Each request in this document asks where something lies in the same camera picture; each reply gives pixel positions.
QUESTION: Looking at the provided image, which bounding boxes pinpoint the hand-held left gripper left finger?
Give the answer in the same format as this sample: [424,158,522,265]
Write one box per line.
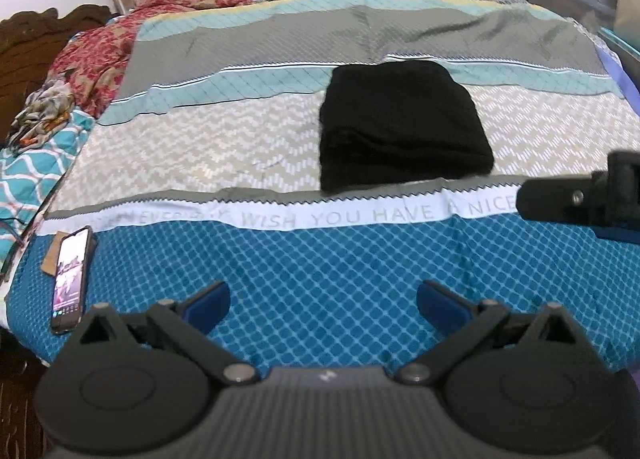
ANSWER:
[75,280,261,386]

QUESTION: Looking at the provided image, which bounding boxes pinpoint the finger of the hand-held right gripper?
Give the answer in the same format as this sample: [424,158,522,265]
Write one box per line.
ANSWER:
[516,151,640,241]

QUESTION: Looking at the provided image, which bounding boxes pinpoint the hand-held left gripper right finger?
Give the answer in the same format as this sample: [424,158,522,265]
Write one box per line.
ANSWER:
[396,279,577,385]

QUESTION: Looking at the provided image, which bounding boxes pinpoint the black pants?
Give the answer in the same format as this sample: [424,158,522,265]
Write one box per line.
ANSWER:
[318,60,496,192]

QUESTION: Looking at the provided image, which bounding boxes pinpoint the black smartphone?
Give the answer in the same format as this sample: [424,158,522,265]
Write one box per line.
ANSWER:
[50,226,96,335]

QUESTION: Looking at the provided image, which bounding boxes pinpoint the brown cardboard piece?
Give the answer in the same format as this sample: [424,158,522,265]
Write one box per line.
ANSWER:
[41,231,67,276]

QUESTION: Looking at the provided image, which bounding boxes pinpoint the teal white patterned cloth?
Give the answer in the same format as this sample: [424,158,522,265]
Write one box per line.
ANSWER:
[0,108,97,245]

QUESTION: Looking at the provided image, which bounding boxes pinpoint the red floral blanket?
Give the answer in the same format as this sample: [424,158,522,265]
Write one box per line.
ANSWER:
[49,0,451,117]

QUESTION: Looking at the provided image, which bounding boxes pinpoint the dark wooden headboard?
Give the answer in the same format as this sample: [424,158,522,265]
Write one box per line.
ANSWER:
[0,6,120,141]

